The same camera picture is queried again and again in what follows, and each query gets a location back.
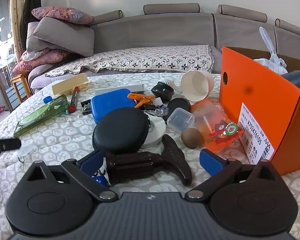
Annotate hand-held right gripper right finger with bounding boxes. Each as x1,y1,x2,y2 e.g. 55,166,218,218
184,149,280,203

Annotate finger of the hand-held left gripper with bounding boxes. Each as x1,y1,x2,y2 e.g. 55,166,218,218
0,138,22,159

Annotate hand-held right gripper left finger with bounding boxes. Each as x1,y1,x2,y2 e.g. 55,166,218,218
22,150,118,203

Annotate green bottle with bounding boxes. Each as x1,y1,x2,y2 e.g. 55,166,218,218
14,94,69,138

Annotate dark brown ribbed tool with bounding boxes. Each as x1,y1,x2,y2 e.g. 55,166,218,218
105,134,193,186

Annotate white tape roll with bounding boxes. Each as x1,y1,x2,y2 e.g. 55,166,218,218
139,115,167,149

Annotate orange cardboard box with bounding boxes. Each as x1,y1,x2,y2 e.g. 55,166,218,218
218,46,300,176

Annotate leaf-print cloth desktop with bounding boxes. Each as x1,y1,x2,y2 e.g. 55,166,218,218
0,71,300,240

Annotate clear plastic hook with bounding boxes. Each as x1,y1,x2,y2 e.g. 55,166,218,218
17,147,33,161

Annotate brown round ball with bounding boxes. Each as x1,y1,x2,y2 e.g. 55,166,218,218
181,127,203,149

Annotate black oval zip case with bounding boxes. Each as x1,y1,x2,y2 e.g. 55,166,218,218
92,107,151,154

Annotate orange plastic packet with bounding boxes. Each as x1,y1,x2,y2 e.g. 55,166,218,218
190,98,246,153

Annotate black binder clip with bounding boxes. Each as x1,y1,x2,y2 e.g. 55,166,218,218
81,99,93,116

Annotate clear small plastic box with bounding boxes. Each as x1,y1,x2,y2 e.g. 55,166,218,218
167,107,195,131

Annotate wooden stool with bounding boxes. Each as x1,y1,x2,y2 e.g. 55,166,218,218
10,74,33,103

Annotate blue plastic case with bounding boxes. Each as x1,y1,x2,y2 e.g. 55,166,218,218
91,88,137,124

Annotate red marker pen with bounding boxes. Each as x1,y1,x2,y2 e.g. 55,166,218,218
68,86,81,113

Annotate black round lid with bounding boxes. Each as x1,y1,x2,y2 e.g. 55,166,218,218
167,98,191,116

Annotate clear plastic clip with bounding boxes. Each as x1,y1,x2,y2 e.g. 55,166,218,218
154,105,169,117

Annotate white paper cup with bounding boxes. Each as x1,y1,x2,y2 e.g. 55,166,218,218
180,70,215,103

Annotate cream wooden block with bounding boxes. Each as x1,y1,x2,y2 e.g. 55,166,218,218
51,73,89,96

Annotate orange plastic clip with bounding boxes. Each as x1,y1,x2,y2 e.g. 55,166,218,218
127,92,156,108

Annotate pink floral pillow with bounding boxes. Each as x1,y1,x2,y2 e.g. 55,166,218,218
20,48,71,67
12,59,44,75
31,6,94,25

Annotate black brush white bristles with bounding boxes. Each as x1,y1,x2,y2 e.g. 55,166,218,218
150,79,175,103

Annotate glass balcony door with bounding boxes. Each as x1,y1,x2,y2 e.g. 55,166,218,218
0,0,15,112

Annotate light grey pillow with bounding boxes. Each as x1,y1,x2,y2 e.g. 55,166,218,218
26,21,65,53

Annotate large patterned sofa cover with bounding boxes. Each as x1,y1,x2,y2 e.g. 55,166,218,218
45,44,214,78

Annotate black cylindrical can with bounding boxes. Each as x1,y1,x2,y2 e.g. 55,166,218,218
281,70,300,91

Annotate white plastic bag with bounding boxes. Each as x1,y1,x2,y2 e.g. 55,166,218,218
252,26,288,74

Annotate dark jacket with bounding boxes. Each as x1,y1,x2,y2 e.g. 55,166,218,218
19,0,42,51

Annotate beige floral curtain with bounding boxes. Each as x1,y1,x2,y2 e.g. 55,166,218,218
10,0,28,61

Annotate grey sectional sofa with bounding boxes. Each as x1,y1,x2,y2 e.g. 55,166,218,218
27,3,300,95

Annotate grey sofa headrest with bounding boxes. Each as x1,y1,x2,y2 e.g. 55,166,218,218
89,10,123,25
275,18,300,38
218,4,268,22
143,3,200,15

